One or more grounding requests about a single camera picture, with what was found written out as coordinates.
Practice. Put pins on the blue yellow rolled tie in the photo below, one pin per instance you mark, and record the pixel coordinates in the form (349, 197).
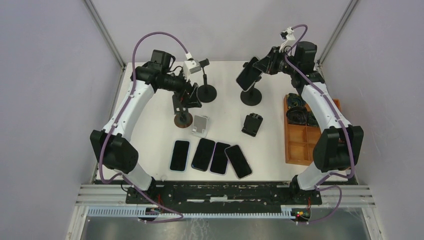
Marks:
(294, 100)

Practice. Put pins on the white slotted cable duct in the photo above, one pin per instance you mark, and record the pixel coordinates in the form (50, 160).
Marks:
(149, 211)

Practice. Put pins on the dark brown rolled tie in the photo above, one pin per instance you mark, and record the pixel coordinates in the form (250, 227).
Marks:
(297, 115)

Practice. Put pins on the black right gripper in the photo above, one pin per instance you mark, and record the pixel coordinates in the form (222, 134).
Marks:
(268, 64)

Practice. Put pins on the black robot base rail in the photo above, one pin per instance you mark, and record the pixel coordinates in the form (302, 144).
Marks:
(230, 197)

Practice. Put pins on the wooden-base black plate stand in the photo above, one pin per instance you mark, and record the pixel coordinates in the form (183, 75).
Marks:
(182, 118)

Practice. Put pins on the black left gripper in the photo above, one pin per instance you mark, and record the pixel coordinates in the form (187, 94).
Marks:
(189, 93)

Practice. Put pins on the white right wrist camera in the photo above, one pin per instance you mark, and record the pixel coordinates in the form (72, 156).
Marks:
(288, 39)

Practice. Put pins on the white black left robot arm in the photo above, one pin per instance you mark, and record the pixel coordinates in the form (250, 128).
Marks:
(111, 145)

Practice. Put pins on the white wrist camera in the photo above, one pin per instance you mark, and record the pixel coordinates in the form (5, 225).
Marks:
(288, 39)
(190, 66)

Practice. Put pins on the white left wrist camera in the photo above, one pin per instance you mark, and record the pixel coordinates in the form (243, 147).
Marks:
(190, 66)

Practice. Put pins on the phone with purple case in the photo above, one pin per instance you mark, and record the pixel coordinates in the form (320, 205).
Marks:
(219, 161)

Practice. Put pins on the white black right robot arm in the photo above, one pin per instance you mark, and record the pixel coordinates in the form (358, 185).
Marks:
(336, 152)

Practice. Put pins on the phone with light blue case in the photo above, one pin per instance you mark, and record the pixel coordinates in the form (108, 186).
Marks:
(179, 157)

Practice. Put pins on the phone with white case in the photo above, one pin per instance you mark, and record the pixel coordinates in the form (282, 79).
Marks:
(203, 154)

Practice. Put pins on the black folding phone stand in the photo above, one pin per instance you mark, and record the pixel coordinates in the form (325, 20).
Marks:
(252, 124)

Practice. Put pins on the orange compartment tray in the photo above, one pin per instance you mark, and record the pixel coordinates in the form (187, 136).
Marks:
(300, 140)

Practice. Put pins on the silver folding phone stand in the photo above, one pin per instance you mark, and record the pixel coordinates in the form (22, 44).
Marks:
(200, 126)

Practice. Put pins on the green blue rolled tie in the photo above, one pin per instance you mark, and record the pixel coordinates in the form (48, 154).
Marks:
(311, 120)

